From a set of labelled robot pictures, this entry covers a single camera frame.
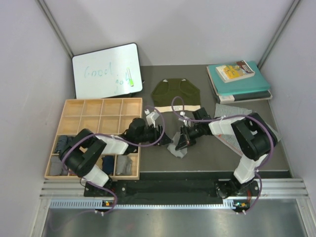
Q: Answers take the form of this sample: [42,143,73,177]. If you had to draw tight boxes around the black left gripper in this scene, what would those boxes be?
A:
[135,123,173,147]

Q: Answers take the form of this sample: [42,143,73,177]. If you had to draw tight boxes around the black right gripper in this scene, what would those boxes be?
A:
[176,123,203,151]

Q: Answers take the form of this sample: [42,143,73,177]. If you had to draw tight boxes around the light grey underwear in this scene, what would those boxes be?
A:
[167,132,188,158]

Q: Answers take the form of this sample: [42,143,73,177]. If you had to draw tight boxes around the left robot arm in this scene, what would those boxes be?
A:
[59,118,172,196]

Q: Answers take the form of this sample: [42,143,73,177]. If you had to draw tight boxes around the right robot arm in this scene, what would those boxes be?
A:
[175,107,277,198]

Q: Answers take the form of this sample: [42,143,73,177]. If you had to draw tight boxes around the wooden compartment tray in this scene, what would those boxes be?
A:
[44,98,143,180]

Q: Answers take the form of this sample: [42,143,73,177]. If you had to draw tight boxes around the grey rolled garment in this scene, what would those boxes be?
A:
[115,155,132,176]

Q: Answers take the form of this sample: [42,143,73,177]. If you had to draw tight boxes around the grey striped boxer shorts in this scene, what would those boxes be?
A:
[213,103,283,156]

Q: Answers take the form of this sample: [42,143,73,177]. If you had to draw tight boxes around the navy rolled garment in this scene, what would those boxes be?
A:
[102,155,115,175]

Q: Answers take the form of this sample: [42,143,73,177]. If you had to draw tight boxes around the green sports bra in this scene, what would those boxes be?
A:
[151,79,201,113]

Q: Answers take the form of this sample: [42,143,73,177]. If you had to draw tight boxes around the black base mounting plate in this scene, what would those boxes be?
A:
[83,172,262,204]

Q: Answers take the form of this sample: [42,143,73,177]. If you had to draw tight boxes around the green whiteboard marker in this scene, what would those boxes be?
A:
[127,68,134,87]

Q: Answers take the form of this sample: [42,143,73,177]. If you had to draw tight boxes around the white whiteboard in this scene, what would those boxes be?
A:
[72,42,143,99]

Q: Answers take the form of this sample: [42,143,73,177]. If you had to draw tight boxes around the dark blue rolled socks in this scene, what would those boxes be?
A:
[54,135,74,154]

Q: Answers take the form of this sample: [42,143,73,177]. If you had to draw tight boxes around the yellow paperback book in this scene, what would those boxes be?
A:
[215,60,255,83]

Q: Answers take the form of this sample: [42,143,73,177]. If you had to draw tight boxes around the grey rolled socks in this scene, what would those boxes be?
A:
[49,156,68,176]

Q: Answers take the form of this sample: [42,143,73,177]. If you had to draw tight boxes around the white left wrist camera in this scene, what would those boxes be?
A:
[145,109,159,128]

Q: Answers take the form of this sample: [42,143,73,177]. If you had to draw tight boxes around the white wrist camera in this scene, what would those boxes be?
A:
[179,111,186,121]
[145,109,159,128]

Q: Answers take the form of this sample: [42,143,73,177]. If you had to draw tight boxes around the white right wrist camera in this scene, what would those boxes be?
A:
[179,111,186,121]

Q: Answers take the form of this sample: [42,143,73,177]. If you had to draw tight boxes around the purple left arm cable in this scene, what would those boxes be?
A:
[61,106,165,215]

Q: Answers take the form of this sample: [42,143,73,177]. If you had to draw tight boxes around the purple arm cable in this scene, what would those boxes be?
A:
[171,96,275,215]
[61,106,165,215]

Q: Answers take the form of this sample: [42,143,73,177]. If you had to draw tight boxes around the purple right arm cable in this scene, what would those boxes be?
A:
[171,96,275,215]

